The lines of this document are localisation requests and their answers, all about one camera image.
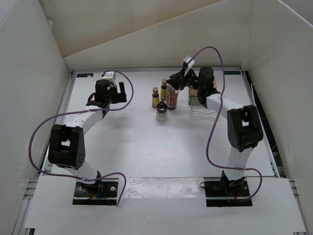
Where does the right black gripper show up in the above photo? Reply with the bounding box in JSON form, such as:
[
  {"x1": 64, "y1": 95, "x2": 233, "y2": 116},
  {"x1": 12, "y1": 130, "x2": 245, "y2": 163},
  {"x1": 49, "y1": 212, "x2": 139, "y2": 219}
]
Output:
[{"x1": 166, "y1": 68, "x2": 202, "y2": 92}]

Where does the red label sauce bottle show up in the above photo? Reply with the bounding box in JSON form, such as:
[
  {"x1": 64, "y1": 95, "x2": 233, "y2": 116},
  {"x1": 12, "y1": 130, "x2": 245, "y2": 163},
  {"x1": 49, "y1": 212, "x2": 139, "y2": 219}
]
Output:
[{"x1": 166, "y1": 84, "x2": 179, "y2": 110}]

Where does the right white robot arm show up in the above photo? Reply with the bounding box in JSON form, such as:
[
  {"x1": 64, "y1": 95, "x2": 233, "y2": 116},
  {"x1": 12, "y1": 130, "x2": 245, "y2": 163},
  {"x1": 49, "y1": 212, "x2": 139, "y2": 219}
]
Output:
[{"x1": 167, "y1": 67, "x2": 263, "y2": 196}]

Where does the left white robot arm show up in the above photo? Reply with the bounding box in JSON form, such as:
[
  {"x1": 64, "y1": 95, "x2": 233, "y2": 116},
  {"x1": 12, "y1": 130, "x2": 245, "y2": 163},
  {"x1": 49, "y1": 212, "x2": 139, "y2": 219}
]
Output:
[{"x1": 48, "y1": 79, "x2": 127, "y2": 196}]

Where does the rear yellow label bottle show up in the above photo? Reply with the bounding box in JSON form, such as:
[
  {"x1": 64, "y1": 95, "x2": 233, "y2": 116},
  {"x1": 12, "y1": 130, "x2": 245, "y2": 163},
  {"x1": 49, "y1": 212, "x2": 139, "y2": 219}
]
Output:
[{"x1": 160, "y1": 79, "x2": 167, "y2": 100}]

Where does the yellow label bottle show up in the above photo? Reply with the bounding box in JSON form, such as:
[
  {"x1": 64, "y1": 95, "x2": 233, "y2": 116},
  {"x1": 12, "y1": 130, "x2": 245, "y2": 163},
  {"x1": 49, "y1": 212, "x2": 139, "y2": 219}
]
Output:
[
  {"x1": 152, "y1": 87, "x2": 159, "y2": 108},
  {"x1": 160, "y1": 79, "x2": 167, "y2": 100}
]

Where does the tiered clear acrylic rack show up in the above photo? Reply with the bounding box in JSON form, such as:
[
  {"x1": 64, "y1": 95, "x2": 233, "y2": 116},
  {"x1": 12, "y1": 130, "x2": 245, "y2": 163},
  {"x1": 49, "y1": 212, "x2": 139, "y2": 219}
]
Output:
[{"x1": 189, "y1": 78, "x2": 220, "y2": 109}]

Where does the front yellow label bottle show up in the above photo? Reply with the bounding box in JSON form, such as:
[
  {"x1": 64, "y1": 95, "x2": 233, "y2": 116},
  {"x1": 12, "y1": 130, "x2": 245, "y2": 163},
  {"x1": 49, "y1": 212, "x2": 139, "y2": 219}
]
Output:
[{"x1": 152, "y1": 87, "x2": 159, "y2": 108}]

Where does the white powder jar black cap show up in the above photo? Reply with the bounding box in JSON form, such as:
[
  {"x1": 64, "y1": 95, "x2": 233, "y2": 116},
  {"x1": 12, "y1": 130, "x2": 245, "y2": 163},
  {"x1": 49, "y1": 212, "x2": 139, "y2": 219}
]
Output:
[{"x1": 156, "y1": 101, "x2": 168, "y2": 122}]

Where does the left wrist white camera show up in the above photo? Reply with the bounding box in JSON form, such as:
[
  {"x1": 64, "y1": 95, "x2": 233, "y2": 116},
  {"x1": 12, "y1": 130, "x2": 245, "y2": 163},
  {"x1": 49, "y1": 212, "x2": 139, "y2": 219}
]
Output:
[{"x1": 101, "y1": 71, "x2": 116, "y2": 81}]

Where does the aluminium table frame rail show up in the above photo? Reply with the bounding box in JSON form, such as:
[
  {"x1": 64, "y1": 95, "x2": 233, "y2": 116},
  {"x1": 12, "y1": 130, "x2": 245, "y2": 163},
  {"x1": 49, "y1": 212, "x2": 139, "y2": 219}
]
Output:
[{"x1": 71, "y1": 66, "x2": 242, "y2": 74}]

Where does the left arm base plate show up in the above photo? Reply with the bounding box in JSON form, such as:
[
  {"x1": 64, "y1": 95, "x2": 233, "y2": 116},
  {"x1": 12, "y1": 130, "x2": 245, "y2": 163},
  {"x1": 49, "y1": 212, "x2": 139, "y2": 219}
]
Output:
[{"x1": 72, "y1": 178, "x2": 119, "y2": 206}]

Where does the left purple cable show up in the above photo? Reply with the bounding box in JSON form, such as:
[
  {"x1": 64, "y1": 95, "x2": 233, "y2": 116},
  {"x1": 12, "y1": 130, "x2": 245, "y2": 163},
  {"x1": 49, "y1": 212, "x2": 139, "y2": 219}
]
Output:
[{"x1": 28, "y1": 70, "x2": 134, "y2": 206}]

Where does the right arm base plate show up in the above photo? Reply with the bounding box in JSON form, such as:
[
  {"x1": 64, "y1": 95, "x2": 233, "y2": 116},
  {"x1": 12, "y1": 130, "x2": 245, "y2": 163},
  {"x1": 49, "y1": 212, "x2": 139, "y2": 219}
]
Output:
[{"x1": 199, "y1": 181, "x2": 253, "y2": 208}]

